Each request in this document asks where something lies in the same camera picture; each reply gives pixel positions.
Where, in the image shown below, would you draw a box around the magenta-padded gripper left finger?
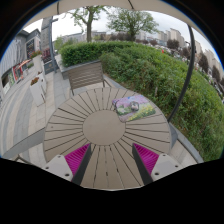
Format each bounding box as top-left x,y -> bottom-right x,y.
41,143 -> 93,187

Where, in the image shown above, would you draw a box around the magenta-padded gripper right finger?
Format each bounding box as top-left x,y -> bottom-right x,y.
131,142 -> 184,187

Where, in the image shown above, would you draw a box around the floral print mouse pad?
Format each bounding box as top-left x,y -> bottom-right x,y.
112,94 -> 157,123

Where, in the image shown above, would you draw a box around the grey bench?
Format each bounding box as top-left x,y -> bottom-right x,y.
1,127 -> 47,160

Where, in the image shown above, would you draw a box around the white planter box with flowers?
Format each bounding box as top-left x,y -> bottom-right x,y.
30,50 -> 45,73
29,75 -> 48,108

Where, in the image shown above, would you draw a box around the brown slatted chair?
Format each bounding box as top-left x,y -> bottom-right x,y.
65,60 -> 113,97

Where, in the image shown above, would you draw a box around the curved black umbrella pole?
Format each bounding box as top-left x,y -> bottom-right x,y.
166,24 -> 197,124

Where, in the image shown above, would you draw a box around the grey shopfront building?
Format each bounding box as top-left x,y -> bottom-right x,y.
0,28 -> 43,101

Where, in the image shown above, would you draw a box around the tall grey sign pillar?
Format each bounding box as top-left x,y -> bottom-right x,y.
40,16 -> 59,75

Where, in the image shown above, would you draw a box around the distant apartment buildings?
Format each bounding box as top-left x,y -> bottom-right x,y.
136,28 -> 224,88

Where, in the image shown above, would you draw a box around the thin-trunked tree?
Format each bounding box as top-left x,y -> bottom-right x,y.
68,5 -> 108,44

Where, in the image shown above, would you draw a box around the round-crowned tree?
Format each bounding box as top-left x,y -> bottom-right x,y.
106,8 -> 160,42

